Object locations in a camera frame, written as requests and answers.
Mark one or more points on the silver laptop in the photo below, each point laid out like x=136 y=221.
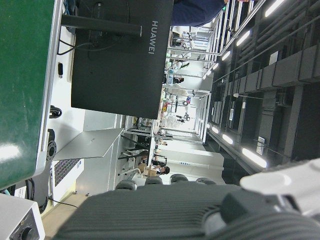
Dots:
x=90 y=143

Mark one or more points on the black USB stick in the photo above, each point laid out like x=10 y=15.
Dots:
x=60 y=68

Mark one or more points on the black Huawei monitor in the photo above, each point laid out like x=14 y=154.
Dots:
x=112 y=75

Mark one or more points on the white conveyor control box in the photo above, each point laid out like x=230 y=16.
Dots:
x=15 y=215

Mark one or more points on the person in blue shirt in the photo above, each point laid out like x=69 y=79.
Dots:
x=195 y=12

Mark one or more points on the black round flange mount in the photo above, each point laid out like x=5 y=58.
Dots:
x=51 y=150

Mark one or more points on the right robot dexterous hand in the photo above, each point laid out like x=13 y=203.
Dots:
x=162 y=212

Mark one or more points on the green conveyor belt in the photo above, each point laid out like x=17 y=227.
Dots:
x=20 y=75

